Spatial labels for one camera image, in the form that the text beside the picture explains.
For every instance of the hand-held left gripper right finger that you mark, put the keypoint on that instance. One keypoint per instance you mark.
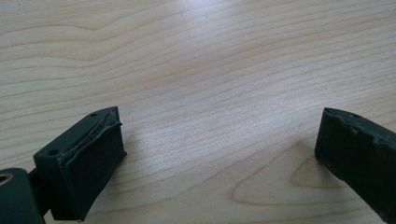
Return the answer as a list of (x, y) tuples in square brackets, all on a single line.
[(358, 149)]

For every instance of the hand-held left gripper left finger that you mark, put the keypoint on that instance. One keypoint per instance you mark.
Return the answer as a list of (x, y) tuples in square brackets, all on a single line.
[(84, 165)]

